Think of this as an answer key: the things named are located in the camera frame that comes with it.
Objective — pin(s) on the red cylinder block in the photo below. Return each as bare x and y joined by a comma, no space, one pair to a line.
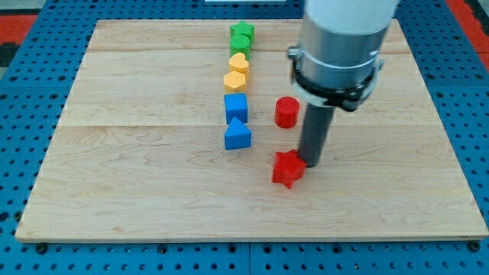
286,112

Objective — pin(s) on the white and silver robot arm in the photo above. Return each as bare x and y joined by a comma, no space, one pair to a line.
335,63

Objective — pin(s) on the light wooden board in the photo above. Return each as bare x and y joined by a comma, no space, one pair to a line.
138,153

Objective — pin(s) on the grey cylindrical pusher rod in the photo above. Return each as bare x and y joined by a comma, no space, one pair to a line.
315,128

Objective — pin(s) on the yellow heart block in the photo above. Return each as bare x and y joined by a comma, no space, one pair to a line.
238,63

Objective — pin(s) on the red star block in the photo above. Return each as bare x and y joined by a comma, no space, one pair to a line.
288,168

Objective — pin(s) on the green star block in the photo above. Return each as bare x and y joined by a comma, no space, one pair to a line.
243,28

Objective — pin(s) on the blue triangle block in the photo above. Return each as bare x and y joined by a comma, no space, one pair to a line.
237,135

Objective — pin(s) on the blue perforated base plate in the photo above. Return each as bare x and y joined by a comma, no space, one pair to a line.
38,80

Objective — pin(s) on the blue cube block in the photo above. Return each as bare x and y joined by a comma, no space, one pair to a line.
236,106

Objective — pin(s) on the yellow hexagon block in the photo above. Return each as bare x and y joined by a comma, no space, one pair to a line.
234,82

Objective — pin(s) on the green cylinder block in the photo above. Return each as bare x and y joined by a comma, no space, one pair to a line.
240,44

